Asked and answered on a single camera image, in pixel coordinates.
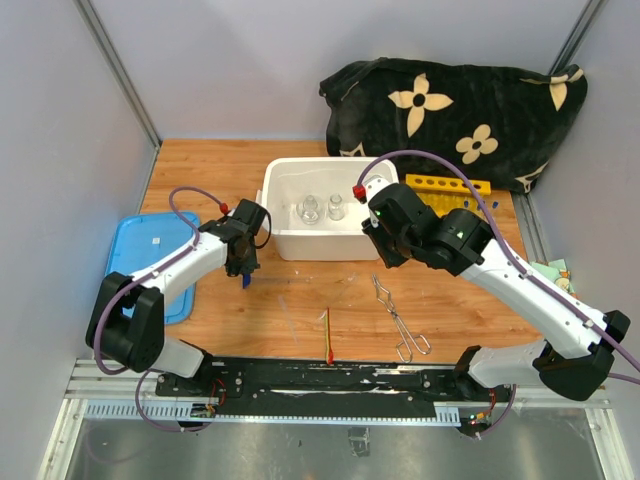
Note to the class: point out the clear plastic pipette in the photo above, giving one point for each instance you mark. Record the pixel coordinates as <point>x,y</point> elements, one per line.
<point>287,315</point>

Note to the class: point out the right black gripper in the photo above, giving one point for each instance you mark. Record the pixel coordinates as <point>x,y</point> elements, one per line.
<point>374,228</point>

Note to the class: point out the small glass beaker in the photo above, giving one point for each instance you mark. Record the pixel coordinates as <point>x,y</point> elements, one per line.
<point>335,208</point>

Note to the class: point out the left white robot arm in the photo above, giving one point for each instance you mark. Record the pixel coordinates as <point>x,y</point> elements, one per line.
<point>127,328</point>

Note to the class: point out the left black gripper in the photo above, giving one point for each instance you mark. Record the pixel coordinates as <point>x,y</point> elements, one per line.
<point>247,267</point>

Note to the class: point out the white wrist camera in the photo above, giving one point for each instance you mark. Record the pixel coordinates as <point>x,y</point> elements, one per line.
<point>225,207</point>
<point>369,188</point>

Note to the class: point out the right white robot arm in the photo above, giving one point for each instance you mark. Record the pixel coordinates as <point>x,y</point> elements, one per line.
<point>576,353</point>

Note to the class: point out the blue plastic lid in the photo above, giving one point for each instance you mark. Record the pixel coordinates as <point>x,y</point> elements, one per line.
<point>142,240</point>

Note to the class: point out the black floral blanket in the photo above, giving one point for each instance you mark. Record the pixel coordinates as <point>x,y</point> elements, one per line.
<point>497,124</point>

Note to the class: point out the green cartoon cloth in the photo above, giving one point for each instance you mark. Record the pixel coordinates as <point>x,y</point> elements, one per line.
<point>557,272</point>

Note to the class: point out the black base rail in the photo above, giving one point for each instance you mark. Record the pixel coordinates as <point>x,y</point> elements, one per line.
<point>314,389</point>

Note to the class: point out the yellow test tube rack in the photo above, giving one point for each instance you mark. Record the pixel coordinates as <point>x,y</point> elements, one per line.
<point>442,194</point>

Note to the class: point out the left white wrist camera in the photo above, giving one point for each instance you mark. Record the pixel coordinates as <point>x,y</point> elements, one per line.
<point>225,207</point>

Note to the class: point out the metal crucible tongs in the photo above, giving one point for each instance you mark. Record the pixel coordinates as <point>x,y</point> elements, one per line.
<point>409,343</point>

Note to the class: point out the white plastic bin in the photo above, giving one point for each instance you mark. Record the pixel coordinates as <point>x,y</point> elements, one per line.
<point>288,180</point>

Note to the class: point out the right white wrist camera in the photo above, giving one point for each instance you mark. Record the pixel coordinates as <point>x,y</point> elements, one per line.
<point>369,188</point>

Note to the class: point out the glass conical flask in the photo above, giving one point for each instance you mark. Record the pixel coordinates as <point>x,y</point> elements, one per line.
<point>309,210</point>

